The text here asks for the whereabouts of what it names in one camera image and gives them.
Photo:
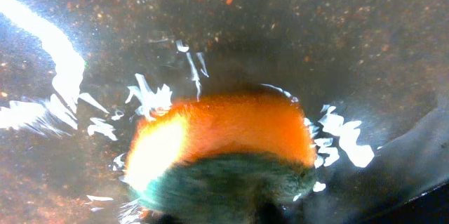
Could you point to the green orange sponge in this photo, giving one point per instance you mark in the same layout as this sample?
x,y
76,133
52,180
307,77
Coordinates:
x,y
223,158

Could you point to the black water tray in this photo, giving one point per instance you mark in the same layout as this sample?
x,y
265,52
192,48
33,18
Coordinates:
x,y
371,75

